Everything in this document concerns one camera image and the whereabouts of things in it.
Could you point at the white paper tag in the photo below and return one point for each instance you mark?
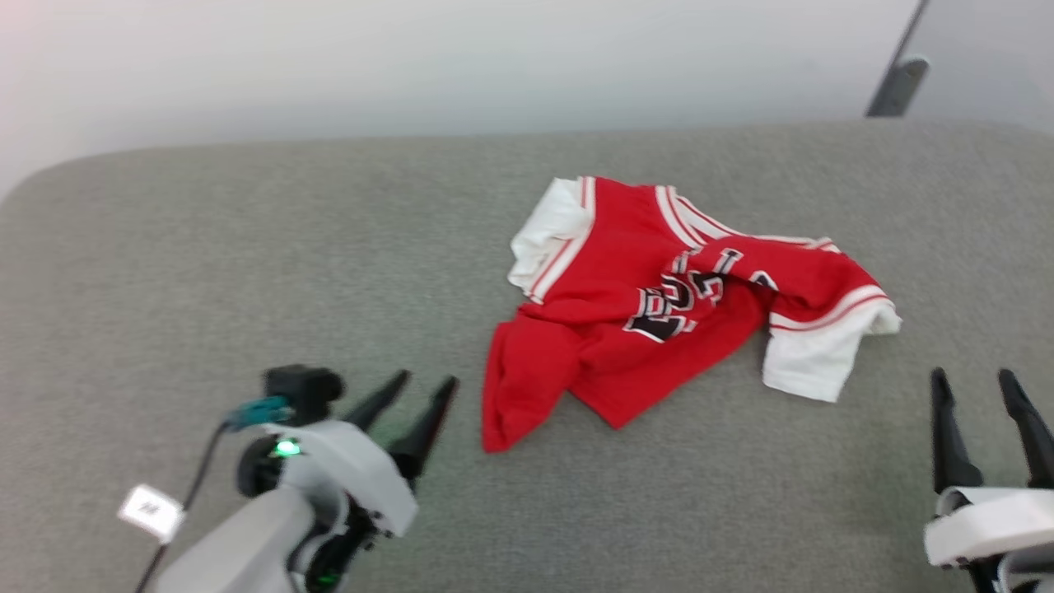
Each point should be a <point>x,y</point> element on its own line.
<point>151,511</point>

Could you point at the red and white jersey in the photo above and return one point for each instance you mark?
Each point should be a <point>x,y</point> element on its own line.
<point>609,272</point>

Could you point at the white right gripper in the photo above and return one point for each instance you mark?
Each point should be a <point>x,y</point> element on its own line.
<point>988,523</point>

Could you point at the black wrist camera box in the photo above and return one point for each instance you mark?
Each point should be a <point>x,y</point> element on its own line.
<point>303,391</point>

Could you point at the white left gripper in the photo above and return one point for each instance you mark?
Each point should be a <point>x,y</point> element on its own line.
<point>354,473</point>

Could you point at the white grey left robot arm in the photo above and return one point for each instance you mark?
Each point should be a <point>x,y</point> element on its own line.
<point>239,543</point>

